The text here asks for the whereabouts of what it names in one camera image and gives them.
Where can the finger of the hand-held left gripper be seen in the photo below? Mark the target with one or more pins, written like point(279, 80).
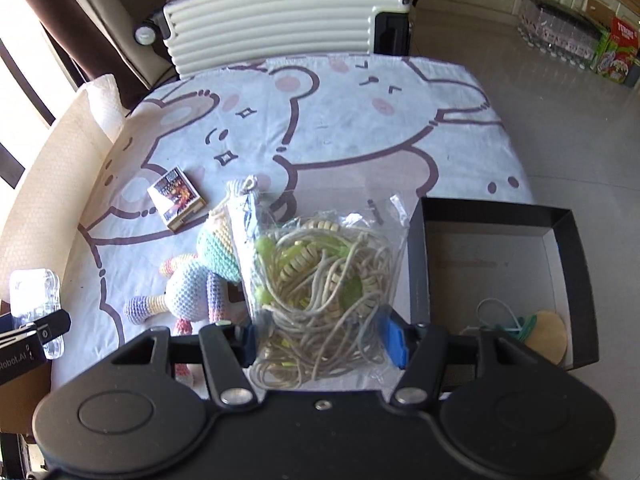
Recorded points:
point(52, 325)

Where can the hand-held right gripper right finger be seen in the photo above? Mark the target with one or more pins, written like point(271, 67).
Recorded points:
point(392, 340)

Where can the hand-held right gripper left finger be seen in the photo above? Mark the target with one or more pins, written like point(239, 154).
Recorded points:
point(248, 345)

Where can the clear plastic case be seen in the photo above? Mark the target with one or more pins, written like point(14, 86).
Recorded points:
point(35, 290)

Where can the pastel crochet doll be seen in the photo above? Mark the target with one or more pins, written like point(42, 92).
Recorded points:
point(190, 290)

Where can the black cardboard box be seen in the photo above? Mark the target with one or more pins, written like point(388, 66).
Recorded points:
point(490, 265)

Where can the green plastic clip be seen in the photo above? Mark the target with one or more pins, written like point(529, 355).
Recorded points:
point(520, 327)

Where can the round wooden coaster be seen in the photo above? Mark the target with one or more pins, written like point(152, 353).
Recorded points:
point(547, 335)

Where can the small card box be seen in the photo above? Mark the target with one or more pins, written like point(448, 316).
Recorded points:
point(175, 197)

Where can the bear printed blanket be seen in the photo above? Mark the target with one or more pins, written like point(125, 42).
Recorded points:
point(350, 125)

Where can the brown curtain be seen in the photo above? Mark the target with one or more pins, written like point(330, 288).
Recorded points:
point(75, 15)

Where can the cream ribbed suitcase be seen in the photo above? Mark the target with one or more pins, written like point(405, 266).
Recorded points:
point(270, 15)

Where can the pack of water bottles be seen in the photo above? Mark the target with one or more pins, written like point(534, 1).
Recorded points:
point(560, 30)

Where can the green carton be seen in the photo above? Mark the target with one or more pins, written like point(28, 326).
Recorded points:
point(617, 62)

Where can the black bin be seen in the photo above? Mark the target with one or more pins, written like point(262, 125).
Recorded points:
point(634, 75)

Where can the red carton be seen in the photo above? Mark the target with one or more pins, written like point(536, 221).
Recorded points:
point(625, 32)

